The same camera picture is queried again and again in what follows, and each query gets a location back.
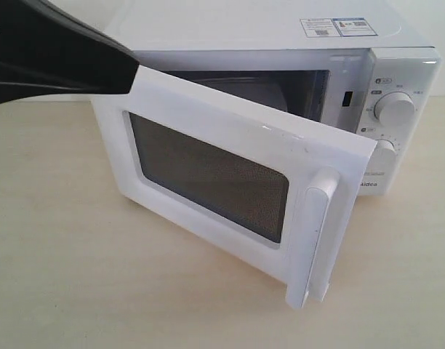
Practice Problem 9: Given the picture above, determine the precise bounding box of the white microwave door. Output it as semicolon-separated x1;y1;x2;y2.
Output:
92;67;377;308

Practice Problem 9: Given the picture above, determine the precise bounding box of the white plastic food container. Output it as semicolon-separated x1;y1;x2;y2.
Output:
219;78;288;112

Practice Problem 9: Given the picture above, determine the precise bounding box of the white Midea microwave body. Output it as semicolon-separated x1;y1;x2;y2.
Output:
105;1;441;196

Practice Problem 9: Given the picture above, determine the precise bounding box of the white lower microwave knob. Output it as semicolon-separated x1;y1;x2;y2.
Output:
373;139;396;169

